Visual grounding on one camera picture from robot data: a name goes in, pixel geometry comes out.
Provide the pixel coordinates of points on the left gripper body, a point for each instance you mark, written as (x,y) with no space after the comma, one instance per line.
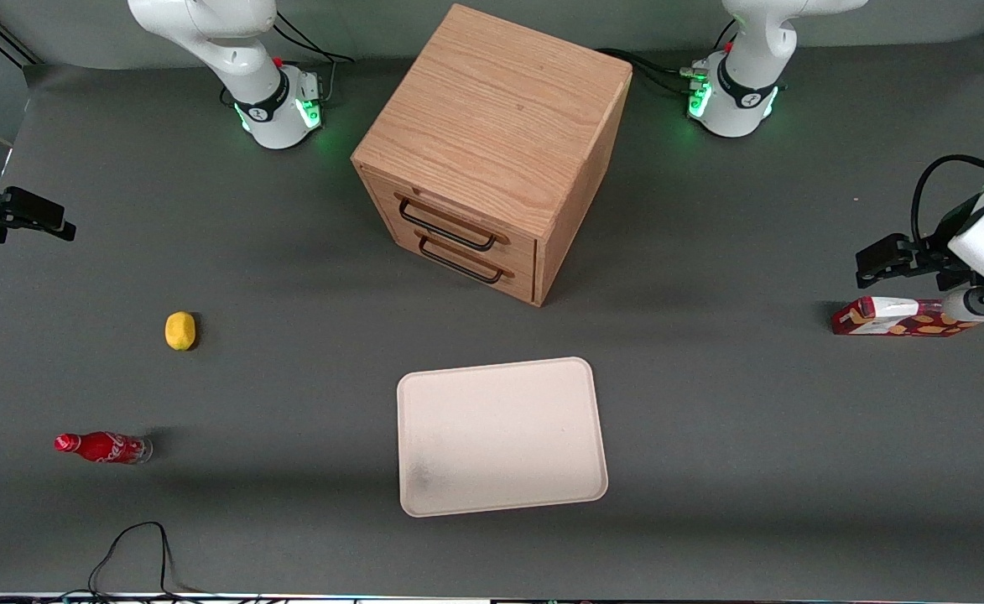
(950,252)

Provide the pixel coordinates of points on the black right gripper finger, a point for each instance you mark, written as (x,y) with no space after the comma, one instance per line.
(59,231)
(37,208)

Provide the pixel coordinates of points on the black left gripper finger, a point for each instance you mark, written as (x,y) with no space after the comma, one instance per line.
(877,275)
(884,253)

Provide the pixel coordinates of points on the red coke bottle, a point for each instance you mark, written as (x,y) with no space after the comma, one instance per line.
(106,448)

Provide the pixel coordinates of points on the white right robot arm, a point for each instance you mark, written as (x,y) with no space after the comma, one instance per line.
(248,67)

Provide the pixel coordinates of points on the beige rectangular tray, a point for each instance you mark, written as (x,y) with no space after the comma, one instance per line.
(500,436)

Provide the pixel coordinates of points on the red snack box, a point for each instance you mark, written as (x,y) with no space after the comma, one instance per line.
(894,319)

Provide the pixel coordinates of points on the yellow lemon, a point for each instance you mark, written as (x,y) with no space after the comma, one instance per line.
(179,330)

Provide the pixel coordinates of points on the wooden drawer cabinet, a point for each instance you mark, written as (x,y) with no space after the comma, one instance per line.
(492,109)

